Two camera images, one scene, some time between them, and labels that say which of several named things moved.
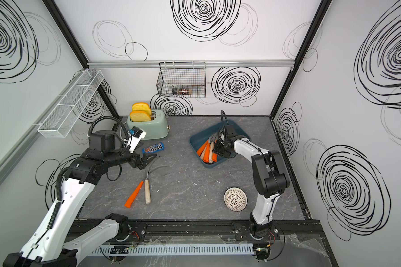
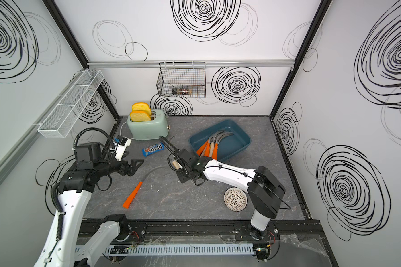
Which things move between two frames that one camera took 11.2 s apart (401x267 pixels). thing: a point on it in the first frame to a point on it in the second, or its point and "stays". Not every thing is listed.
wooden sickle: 147,184 to 177,164
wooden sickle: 211,139 stays
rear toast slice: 141,107 stays
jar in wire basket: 177,91 stays
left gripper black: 136,162 to 124,170
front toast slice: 140,116 stays
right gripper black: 216,150 to 182,178
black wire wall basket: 182,79 stays
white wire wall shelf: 70,104 stays
